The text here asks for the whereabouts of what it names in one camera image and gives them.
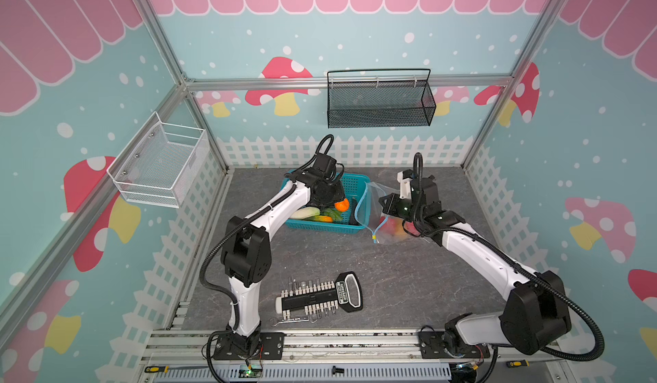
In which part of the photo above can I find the white green toy cabbage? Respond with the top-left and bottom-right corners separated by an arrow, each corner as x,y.
291,207 -> 321,220

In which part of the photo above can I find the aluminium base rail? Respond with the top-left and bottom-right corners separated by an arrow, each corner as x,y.
135,326 -> 574,382

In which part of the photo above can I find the black screwdriver bit set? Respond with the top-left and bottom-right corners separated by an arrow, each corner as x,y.
275,271 -> 364,321

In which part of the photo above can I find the teal plastic basket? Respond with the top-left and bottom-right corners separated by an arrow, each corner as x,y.
286,174 -> 371,234

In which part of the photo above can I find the yellow handled screwdriver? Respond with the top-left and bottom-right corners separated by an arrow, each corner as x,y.
506,360 -> 529,369
144,365 -> 205,374

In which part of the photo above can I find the dark toy eggplant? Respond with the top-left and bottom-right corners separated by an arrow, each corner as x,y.
349,202 -> 359,226

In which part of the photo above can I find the clear zip top bag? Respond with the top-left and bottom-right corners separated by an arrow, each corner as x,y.
353,182 -> 420,244

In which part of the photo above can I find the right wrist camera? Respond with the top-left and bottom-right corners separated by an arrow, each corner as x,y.
397,169 -> 440,204

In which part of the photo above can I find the yellow handled screwdriver left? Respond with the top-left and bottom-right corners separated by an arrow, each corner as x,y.
144,365 -> 205,374

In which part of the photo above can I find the black wire wall basket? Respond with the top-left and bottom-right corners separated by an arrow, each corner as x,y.
326,68 -> 437,129

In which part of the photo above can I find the white wire wall basket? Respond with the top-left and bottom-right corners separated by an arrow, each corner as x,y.
107,113 -> 210,208

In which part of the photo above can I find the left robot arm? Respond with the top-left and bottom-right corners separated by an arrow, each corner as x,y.
198,168 -> 349,357

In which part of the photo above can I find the orange toy tomato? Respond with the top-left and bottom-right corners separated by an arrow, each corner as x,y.
335,198 -> 350,213

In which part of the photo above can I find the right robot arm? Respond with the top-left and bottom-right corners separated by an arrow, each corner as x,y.
378,194 -> 605,362

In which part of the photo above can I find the yellow handled screwdriver right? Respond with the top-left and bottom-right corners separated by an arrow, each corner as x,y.
506,360 -> 529,369

